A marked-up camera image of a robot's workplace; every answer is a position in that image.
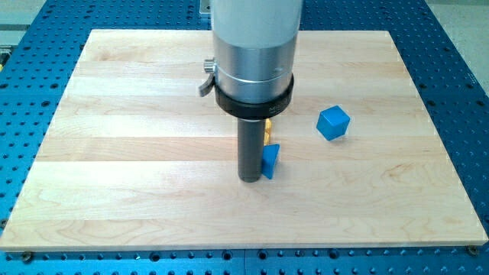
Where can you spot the light wooden board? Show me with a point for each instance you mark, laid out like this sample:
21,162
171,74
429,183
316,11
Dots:
135,159

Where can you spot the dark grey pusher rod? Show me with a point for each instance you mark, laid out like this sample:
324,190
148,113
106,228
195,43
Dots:
250,149

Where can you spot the yellow block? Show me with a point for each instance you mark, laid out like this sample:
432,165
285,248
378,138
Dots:
267,131

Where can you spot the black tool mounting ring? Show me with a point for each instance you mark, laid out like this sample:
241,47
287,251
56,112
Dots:
254,111

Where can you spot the blue perforated table plate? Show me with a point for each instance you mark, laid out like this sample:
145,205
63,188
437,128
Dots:
444,45

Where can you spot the blue cube block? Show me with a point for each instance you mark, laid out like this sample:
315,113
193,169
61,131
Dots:
332,122

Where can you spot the blue triangular block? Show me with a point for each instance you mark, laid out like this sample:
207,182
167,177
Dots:
269,159

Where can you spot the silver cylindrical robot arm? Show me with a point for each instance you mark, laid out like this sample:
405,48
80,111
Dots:
251,72

